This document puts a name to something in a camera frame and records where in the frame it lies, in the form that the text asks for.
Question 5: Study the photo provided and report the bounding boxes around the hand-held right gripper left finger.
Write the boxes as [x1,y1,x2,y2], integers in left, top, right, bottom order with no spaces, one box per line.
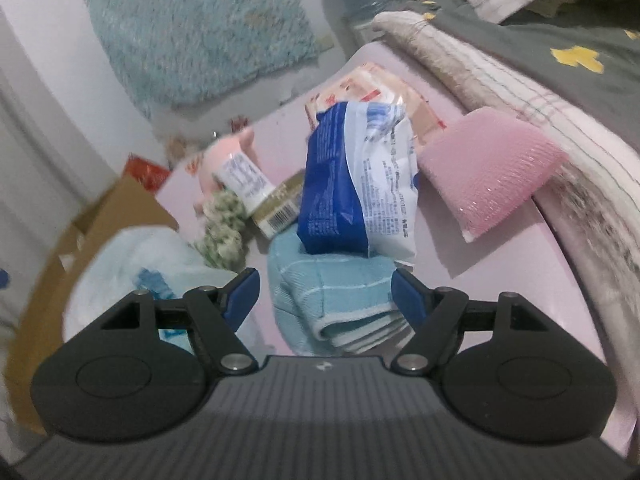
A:
[100,267,260,376]

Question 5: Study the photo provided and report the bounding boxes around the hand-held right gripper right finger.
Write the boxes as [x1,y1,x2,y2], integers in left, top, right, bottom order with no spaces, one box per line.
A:
[391,267,546,376]

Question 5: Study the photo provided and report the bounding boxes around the teal striped towel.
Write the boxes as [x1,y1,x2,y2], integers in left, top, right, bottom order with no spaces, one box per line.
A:
[266,234,417,357]

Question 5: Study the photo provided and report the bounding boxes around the white plastic bag blue print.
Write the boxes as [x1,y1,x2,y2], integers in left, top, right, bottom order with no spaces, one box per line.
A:
[62,229,238,353]

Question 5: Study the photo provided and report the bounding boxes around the brown cardboard box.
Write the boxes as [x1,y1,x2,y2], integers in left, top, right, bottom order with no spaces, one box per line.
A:
[10,175,181,436]

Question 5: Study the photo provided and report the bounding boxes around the pink printed mat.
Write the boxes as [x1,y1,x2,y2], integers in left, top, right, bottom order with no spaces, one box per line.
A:
[150,42,628,361]

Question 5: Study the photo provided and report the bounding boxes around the green floral scrunchie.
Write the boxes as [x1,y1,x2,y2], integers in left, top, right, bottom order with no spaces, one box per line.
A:
[194,190,247,269]

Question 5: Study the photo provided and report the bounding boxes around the gold box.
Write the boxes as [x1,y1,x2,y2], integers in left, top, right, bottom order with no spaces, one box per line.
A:
[251,172,307,239]

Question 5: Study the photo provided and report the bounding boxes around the small white printed packet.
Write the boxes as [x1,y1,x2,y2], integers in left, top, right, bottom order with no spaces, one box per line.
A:
[214,152,277,212]

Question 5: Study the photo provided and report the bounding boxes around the blue and white wipes packet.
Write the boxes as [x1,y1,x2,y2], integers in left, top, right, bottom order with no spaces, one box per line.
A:
[297,101,422,267]

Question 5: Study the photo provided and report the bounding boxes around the pink plush toy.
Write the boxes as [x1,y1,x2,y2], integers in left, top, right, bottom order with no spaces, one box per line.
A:
[192,127,258,217]

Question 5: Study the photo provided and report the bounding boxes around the pink sponge cloth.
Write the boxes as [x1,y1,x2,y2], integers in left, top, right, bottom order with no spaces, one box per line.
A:
[416,107,571,244]

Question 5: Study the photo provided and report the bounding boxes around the red snack bag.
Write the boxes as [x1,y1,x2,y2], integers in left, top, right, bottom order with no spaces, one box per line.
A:
[122,153,172,194]

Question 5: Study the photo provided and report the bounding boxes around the red and white wipes packet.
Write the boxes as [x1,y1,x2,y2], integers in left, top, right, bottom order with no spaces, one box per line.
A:
[305,62,447,153]

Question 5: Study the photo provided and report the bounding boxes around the teal floral cloth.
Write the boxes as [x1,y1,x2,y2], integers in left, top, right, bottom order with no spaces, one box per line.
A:
[84,0,322,117]

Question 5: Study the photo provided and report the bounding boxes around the white water dispenser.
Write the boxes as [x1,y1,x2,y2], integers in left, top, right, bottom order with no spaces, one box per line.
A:
[342,12,383,47]

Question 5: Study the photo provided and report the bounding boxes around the grey quilt yellow stars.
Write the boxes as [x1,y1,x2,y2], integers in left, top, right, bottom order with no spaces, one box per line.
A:
[400,0,640,147]

